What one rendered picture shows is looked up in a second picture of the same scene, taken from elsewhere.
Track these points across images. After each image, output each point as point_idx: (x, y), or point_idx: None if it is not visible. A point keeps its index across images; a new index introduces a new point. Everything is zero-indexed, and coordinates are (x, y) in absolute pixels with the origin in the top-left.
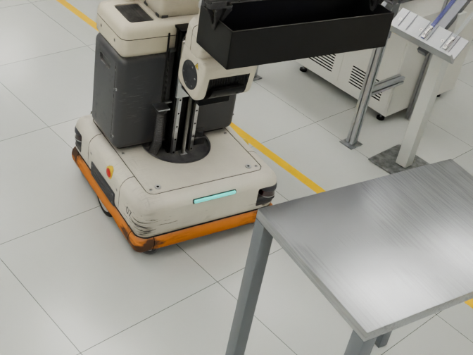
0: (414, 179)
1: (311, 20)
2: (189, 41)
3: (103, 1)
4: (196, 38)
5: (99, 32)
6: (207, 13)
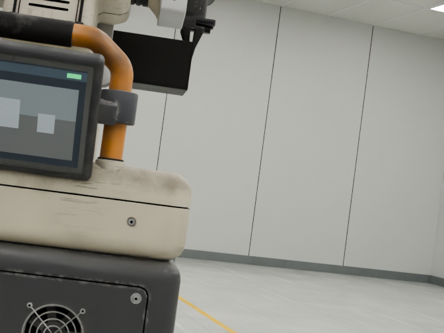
0: None
1: None
2: (95, 151)
3: (179, 174)
4: (98, 137)
5: (172, 264)
6: (197, 43)
